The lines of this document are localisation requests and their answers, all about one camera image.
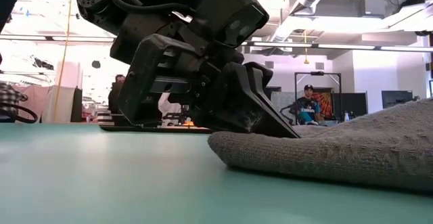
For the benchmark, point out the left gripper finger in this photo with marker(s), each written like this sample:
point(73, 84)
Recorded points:
point(236, 105)
point(264, 75)

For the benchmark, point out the grey knitted sweater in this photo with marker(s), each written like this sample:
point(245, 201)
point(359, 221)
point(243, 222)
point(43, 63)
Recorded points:
point(321, 156)

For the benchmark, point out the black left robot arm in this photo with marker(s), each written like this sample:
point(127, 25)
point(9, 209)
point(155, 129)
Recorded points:
point(98, 0)

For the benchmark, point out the background black robot arm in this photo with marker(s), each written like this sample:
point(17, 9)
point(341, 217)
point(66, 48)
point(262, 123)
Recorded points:
point(291, 110)

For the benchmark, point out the person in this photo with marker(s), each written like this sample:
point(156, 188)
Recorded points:
point(308, 110)
point(10, 95)
point(116, 92)

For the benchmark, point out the black ceiling dome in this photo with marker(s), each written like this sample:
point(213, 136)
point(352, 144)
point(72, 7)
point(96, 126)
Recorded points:
point(96, 64)

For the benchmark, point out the colourful poster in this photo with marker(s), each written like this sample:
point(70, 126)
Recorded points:
point(326, 104)

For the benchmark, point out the black upright panel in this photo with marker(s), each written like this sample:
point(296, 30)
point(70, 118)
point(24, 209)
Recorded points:
point(77, 105)

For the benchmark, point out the white bottle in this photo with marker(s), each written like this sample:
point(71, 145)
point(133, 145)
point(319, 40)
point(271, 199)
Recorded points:
point(346, 116)

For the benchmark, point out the black partition panel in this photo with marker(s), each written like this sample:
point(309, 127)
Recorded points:
point(352, 105)

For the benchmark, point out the white curtain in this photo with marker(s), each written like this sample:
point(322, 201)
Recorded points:
point(66, 104)

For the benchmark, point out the pink curtain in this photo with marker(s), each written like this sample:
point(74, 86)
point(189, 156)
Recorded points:
point(37, 102)

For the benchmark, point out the black monitor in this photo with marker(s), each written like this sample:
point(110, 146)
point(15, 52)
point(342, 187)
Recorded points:
point(395, 99)

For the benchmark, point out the black frame stand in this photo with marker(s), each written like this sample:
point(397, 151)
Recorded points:
point(318, 73)

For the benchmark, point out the black metal table frame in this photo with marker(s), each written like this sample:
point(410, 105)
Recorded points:
point(152, 128)

